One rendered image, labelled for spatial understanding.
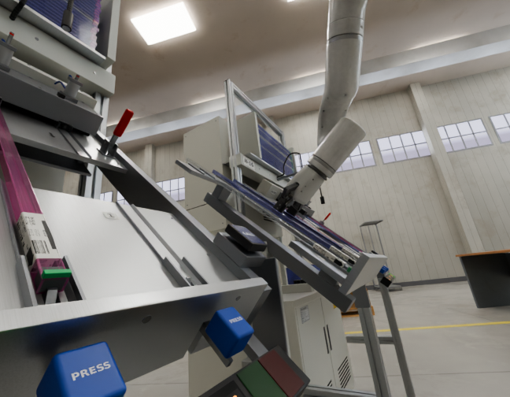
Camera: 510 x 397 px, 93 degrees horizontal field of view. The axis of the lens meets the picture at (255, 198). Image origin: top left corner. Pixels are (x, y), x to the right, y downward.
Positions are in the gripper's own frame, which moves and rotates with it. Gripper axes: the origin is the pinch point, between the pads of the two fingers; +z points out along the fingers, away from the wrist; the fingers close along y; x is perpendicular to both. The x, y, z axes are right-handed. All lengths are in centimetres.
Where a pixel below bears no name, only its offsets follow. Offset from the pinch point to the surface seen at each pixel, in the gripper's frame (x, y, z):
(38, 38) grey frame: -56, 53, 1
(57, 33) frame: -58, 50, -3
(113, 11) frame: -72, 38, -17
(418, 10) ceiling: -305, -520, -479
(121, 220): 8, 50, 5
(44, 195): 5, 57, 5
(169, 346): 24, 51, 5
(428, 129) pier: -172, -801, -360
